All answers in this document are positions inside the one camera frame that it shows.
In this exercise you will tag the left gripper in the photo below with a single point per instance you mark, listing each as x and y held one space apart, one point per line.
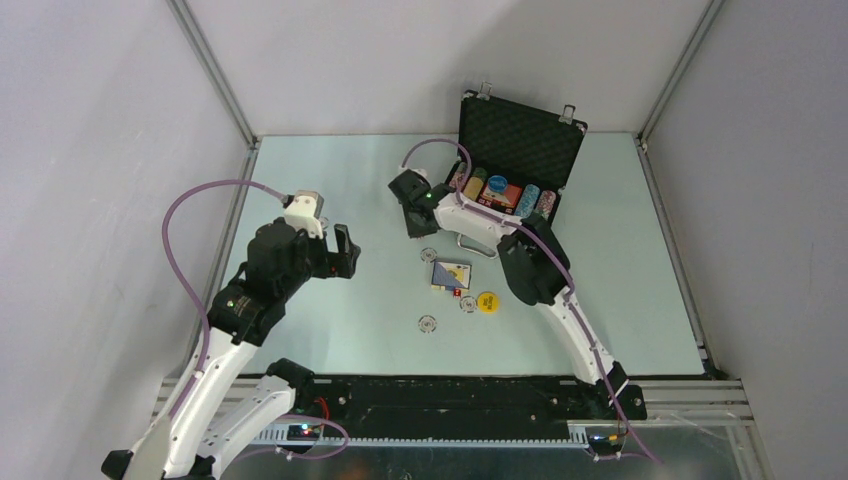
341 264

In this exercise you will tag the white poker chip front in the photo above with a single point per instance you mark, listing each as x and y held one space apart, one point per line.
427 324

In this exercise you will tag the blue playing card deck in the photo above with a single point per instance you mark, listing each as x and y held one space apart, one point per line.
446 275

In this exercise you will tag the white poker chip near deck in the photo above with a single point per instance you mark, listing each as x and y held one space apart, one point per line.
428 255

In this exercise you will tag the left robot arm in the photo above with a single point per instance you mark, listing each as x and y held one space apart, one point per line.
186 440

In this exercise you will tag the yellow big blind button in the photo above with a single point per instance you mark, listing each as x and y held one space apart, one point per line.
488 302

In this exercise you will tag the white poker chip by die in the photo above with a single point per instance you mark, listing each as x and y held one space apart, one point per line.
468 304

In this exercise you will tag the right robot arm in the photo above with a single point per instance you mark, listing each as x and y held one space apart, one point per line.
534 265

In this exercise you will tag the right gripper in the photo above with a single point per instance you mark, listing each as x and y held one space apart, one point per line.
413 231

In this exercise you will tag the blue dealer button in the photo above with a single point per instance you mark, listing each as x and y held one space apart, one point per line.
497 183

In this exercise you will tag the light blue chip stack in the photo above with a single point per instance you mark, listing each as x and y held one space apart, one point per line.
527 201

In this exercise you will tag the grey poker chip stack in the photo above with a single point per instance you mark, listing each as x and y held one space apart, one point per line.
475 183

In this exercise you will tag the black poker set case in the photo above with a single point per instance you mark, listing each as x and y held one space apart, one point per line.
524 144

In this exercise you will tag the red poker chip stack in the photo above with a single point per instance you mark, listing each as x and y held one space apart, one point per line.
457 176

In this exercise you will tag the red card deck in case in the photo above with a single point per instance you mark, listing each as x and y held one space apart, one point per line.
505 201

